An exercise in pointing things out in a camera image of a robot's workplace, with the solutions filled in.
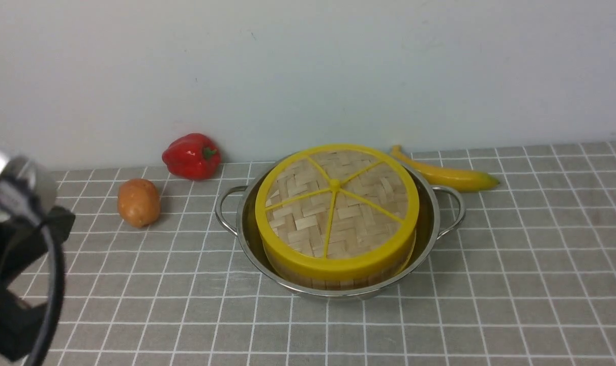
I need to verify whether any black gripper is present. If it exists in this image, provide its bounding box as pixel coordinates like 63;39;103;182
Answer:
0;206;75;363

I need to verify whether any bamboo steamer basket yellow rim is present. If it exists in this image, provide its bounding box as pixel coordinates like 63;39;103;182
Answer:
261;229;416;290

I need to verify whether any woven bamboo steamer lid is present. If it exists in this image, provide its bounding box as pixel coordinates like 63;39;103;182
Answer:
255;144;420;281

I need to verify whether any stainless steel pot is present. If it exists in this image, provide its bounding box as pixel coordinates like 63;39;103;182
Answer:
214;162;466;301

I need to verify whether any brown potato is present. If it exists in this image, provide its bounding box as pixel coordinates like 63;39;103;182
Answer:
117;178;161;229

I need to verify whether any red bell pepper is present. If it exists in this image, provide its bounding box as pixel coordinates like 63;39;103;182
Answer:
162;133;221;181

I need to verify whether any yellow banana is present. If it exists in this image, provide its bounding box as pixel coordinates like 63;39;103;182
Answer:
390;144;501;193

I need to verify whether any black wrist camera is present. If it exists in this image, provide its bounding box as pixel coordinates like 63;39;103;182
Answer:
0;148;57;223

